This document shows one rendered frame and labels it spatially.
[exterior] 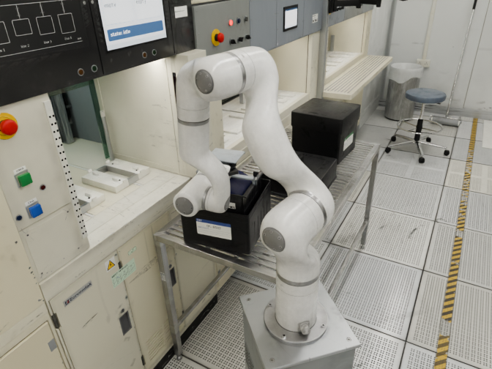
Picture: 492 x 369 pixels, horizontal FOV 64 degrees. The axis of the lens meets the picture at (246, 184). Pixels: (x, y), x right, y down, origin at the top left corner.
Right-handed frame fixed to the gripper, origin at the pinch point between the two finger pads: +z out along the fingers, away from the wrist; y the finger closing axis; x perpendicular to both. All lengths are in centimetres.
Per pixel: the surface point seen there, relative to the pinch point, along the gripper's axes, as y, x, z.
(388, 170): 64, -106, 227
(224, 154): -0.2, 2.7, 0.8
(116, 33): -29, 46, -11
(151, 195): -33.2, -18.9, -1.9
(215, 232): 0.6, -22.2, -13.3
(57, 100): -107, 5, 34
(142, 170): -44.9, -15.2, 10.7
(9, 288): -38, -14, -65
